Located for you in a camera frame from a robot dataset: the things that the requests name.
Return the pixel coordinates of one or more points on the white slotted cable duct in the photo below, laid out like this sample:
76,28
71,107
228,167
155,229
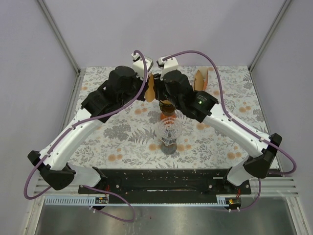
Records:
148,199

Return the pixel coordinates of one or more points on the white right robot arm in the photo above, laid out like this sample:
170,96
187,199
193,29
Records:
261,147

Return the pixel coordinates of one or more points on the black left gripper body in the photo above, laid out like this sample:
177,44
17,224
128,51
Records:
129,96

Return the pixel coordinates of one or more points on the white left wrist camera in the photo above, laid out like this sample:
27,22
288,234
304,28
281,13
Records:
140,64

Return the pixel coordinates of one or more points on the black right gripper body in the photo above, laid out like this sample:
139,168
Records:
161,92

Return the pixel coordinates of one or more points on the olive green glass dripper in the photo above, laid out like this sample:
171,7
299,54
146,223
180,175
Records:
167,108

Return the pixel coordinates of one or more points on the coffee filter pack orange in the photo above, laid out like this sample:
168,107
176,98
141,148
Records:
201,79

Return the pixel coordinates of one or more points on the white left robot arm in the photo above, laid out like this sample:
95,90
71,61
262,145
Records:
52,161

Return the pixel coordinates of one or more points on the floral table mat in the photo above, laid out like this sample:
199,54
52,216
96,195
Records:
129,139

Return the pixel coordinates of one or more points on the grey glass carafe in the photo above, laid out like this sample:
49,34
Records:
169,147

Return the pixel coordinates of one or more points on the aluminium frame rail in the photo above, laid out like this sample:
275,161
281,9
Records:
270,187

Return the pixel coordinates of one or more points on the brown paper coffee filter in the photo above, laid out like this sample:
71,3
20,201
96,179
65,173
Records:
166,102
150,93

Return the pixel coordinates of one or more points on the clear glass dripper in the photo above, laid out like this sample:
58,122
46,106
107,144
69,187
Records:
169,130

